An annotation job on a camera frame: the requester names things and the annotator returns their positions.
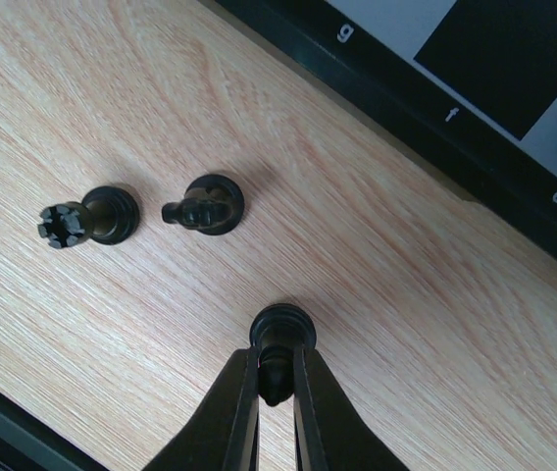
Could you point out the black and silver chessboard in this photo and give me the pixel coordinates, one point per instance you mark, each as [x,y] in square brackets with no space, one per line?
[469,85]

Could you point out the black chess piece front row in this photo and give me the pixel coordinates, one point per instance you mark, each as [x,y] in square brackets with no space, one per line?
[277,331]

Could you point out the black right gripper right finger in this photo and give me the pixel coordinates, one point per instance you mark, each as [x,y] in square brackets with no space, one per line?
[330,434]

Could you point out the black aluminium front rail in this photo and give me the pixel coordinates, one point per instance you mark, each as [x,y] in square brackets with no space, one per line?
[28,444]

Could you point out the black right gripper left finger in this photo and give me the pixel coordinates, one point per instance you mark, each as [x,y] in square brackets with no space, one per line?
[223,432]

